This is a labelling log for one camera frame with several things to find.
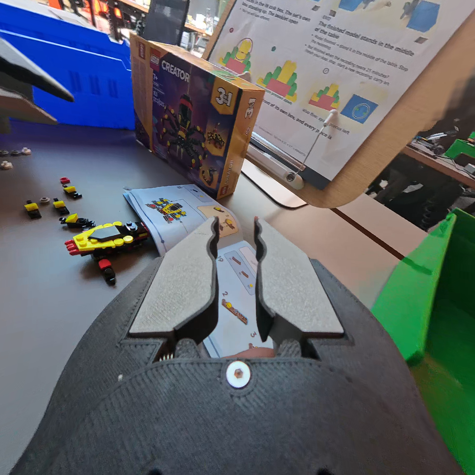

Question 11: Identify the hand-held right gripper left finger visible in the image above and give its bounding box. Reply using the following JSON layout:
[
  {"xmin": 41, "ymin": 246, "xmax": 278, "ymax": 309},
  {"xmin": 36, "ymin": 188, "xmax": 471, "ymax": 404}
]
[{"xmin": 128, "ymin": 216, "xmax": 220, "ymax": 345}]

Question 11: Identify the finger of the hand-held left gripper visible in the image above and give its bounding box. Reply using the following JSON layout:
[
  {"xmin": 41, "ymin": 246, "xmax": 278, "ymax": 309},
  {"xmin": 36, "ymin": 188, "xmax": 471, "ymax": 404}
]
[
  {"xmin": 0, "ymin": 87, "xmax": 59, "ymax": 135},
  {"xmin": 0, "ymin": 37, "xmax": 75, "ymax": 102}
]

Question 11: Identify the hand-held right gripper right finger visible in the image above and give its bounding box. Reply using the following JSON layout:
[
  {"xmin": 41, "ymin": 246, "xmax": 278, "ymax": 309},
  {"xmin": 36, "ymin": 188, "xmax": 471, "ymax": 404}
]
[{"xmin": 253, "ymin": 217, "xmax": 346, "ymax": 344}]

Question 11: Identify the lego instruction booklet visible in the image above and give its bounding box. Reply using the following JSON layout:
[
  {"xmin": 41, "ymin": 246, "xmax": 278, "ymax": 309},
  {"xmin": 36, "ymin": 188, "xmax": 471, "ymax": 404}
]
[{"xmin": 123, "ymin": 184, "xmax": 275, "ymax": 358}]

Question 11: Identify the yellow black lego leg assembly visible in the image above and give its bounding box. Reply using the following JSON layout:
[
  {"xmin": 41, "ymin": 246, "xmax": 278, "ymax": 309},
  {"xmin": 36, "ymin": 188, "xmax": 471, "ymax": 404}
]
[{"xmin": 59, "ymin": 213, "xmax": 96, "ymax": 229}]

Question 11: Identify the yellow black lego spider body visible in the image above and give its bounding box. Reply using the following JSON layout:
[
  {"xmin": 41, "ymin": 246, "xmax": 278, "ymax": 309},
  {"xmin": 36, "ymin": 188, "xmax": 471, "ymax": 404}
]
[{"xmin": 64, "ymin": 221, "xmax": 151, "ymax": 286}]

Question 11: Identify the purple yellow lego set box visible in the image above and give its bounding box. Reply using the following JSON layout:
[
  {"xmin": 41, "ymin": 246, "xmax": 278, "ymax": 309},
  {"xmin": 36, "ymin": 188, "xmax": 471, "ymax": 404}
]
[{"xmin": 129, "ymin": 31, "xmax": 266, "ymax": 201}]

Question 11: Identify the blue plastic bin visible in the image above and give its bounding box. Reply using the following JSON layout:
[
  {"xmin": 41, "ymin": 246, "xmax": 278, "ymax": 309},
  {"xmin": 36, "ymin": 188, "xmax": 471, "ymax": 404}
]
[{"xmin": 0, "ymin": 0, "xmax": 136, "ymax": 131}]

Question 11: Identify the metal storage shelving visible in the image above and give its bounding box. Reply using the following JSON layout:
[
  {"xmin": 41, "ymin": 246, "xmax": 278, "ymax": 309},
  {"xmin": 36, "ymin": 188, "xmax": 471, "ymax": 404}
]
[{"xmin": 48, "ymin": 0, "xmax": 145, "ymax": 41}]

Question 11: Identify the green plastic bin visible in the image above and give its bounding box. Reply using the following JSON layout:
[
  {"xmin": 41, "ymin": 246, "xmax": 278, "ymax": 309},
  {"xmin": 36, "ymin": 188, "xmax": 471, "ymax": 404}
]
[{"xmin": 371, "ymin": 208, "xmax": 475, "ymax": 475}]

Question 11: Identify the black mesh office chair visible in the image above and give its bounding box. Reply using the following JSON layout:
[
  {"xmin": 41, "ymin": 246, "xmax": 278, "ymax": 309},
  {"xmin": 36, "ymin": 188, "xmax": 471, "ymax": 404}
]
[{"xmin": 143, "ymin": 0, "xmax": 190, "ymax": 47}]

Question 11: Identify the wooden side table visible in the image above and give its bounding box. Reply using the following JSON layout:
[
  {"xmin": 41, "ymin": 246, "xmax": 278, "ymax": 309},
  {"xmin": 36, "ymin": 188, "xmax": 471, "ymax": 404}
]
[{"xmin": 403, "ymin": 145, "xmax": 475, "ymax": 190}]

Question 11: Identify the wooden document stand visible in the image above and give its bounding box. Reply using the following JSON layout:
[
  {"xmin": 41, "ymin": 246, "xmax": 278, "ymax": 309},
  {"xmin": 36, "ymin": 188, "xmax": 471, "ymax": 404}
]
[{"xmin": 202, "ymin": 0, "xmax": 475, "ymax": 209}]

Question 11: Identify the small green bin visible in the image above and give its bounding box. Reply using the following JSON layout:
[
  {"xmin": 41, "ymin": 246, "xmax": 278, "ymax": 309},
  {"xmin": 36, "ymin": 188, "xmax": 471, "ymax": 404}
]
[{"xmin": 443, "ymin": 138, "xmax": 475, "ymax": 164}]

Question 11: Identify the printed instruction sheet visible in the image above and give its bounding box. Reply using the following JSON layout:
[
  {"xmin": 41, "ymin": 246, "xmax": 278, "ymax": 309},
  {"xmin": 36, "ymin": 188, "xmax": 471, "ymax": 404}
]
[{"xmin": 208, "ymin": 0, "xmax": 475, "ymax": 181}]

